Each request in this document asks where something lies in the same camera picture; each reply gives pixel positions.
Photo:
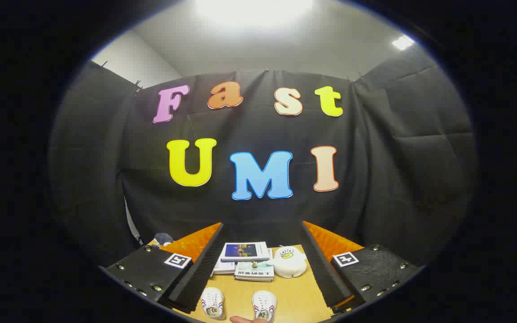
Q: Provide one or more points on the white book with portrait cover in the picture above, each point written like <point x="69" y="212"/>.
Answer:
<point x="223" y="268"/>

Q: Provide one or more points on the white canvas shoe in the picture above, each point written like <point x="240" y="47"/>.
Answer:
<point x="265" y="303"/>
<point x="213" y="300"/>

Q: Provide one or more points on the book with pale sky cover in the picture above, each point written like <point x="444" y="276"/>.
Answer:
<point x="254" y="271"/>

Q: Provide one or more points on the blue penguin plush toy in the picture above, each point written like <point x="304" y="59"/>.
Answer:
<point x="163" y="238"/>

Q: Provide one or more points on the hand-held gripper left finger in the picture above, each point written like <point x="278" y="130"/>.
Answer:
<point x="195" y="282"/>

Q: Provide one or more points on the white duck plush toy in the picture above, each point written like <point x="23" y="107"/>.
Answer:
<point x="287" y="264"/>

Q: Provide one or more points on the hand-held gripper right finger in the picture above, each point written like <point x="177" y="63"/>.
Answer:
<point x="326" y="278"/>

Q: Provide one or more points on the book with blue picture cover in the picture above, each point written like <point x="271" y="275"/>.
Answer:
<point x="245" y="251"/>

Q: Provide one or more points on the ceiling light panel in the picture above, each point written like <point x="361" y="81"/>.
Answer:
<point x="254" y="9"/>
<point x="402" y="42"/>

